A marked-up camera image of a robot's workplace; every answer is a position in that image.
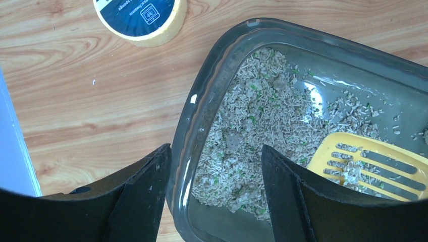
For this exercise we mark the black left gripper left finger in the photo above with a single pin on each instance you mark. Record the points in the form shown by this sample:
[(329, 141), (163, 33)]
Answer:
[(126, 205)]

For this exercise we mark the yellow litter scoop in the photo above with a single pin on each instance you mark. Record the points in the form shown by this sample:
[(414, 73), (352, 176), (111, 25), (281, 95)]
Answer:
[(396, 171)]

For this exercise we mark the grey transparent litter box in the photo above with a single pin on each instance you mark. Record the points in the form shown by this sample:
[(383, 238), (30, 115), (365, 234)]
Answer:
[(271, 82)]

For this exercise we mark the yellow round sponge tin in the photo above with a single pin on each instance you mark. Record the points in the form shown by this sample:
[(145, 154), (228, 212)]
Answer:
[(144, 23)]

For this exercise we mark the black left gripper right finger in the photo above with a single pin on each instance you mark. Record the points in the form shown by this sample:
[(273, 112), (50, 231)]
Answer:
[(304, 206)]

